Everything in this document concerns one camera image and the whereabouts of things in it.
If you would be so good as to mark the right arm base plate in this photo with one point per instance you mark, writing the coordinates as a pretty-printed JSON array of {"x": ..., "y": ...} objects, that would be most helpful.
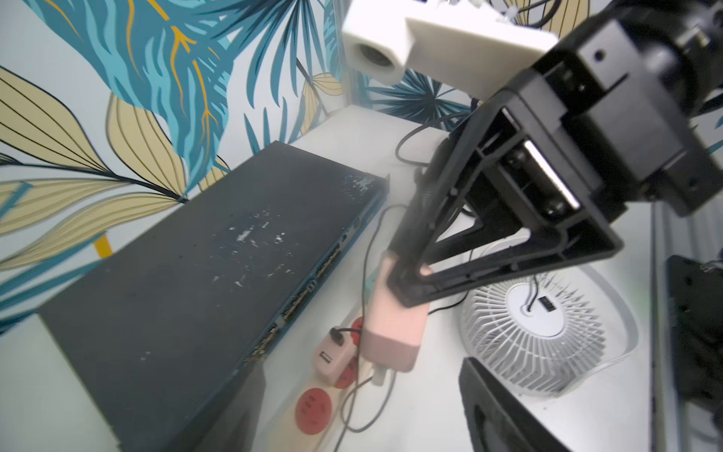
[{"x": 695, "y": 294}]

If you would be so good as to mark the white round desk fan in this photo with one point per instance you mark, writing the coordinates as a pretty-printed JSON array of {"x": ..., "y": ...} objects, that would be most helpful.
[{"x": 542, "y": 336}]

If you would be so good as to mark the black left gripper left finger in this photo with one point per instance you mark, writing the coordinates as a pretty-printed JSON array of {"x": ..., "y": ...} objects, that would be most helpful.
[{"x": 230, "y": 420}]

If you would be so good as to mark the beige red power strip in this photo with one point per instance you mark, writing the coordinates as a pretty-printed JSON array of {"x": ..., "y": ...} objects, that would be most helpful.
[{"x": 300, "y": 412}]

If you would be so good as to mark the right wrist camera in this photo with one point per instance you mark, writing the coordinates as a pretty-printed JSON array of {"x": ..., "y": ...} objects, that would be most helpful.
[{"x": 467, "y": 45}]

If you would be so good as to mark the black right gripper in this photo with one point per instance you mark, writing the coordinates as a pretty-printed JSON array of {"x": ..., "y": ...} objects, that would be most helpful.
[{"x": 603, "y": 121}]

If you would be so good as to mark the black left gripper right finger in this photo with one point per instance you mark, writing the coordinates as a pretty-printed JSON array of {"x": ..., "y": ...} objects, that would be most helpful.
[{"x": 496, "y": 420}]

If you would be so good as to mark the dark grey network switch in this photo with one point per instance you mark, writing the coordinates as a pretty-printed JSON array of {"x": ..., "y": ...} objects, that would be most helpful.
[{"x": 159, "y": 332}]

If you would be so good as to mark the aluminium frame rail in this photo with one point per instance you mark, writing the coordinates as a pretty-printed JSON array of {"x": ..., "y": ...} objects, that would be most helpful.
[{"x": 679, "y": 425}]

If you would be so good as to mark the pink adapter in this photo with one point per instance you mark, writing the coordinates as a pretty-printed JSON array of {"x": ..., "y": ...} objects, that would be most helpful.
[
  {"x": 392, "y": 333},
  {"x": 333, "y": 355}
]

